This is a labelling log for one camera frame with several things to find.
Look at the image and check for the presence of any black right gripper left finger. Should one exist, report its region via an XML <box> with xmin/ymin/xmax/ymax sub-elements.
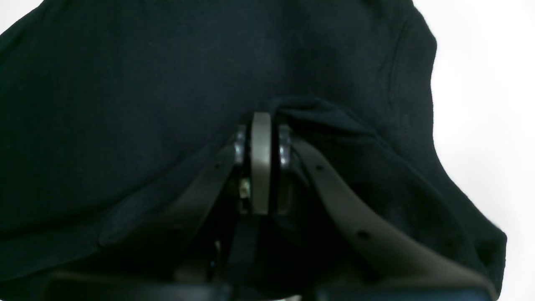
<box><xmin>100</xmin><ymin>113</ymin><xmax>273</xmax><ymax>260</ymax></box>

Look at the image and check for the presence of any black T-shirt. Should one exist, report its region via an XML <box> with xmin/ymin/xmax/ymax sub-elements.
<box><xmin>0</xmin><ymin>0</ymin><xmax>507</xmax><ymax>301</ymax></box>

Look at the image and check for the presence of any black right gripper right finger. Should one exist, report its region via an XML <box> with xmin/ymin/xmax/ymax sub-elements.
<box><xmin>278</xmin><ymin>125</ymin><xmax>497</xmax><ymax>301</ymax></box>

